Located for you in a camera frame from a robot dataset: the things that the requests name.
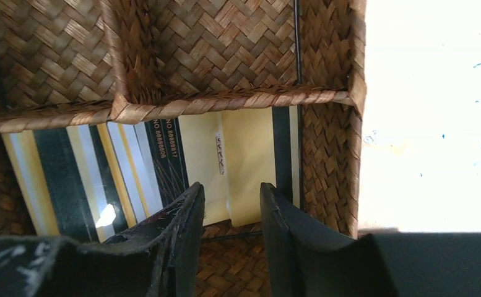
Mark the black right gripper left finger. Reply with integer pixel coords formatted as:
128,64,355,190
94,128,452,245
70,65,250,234
0,183,205,296

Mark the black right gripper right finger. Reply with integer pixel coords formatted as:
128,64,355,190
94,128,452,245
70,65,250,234
260,183,481,296

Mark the gold card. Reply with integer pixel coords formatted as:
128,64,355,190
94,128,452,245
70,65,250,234
178,107,303,228

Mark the brown woven divided basket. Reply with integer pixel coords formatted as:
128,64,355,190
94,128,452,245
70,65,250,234
0,1,366,296

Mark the black striped card in basket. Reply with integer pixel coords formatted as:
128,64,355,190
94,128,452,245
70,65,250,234
2,119,189,242

